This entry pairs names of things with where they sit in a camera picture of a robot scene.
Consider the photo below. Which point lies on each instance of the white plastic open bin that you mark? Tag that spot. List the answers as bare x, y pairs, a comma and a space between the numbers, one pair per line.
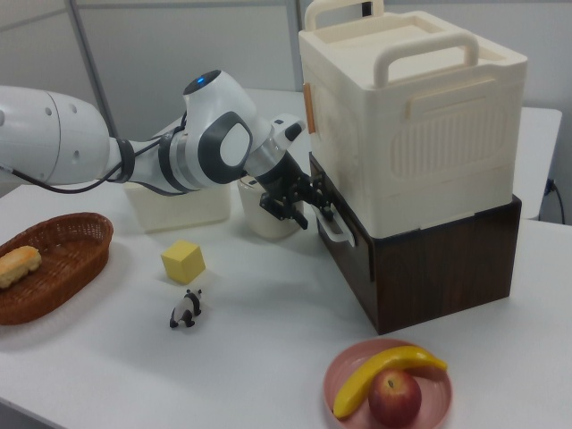
187, 210

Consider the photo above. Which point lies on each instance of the dark wooden drawer cabinet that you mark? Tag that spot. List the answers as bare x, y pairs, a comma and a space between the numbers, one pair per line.
447, 277

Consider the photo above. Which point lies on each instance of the panda toy figurine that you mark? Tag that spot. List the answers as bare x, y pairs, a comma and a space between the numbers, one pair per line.
185, 308

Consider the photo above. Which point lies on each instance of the yellow foam cube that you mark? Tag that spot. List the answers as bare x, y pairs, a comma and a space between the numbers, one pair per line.
181, 263

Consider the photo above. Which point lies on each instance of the brown wicker basket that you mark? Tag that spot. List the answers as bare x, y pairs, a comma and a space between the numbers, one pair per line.
67, 263

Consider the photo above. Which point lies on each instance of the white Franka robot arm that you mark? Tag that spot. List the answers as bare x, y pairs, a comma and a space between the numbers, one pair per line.
67, 138

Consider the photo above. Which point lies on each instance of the pink plate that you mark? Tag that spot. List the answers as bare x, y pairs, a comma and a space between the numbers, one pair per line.
429, 402

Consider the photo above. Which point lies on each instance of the beige small trash can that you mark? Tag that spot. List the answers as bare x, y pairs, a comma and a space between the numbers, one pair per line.
263, 223

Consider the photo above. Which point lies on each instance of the red apple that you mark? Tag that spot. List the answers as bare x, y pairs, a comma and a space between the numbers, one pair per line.
395, 395

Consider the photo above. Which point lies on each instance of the toasted bread piece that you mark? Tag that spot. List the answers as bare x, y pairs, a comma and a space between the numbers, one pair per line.
18, 263

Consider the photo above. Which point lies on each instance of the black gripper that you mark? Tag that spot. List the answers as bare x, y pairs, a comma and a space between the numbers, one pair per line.
283, 176

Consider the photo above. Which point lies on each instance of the yellow banana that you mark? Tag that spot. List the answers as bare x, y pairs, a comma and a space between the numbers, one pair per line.
357, 380

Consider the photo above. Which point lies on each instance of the grey partition post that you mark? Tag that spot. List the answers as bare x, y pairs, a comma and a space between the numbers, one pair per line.
300, 44
91, 58

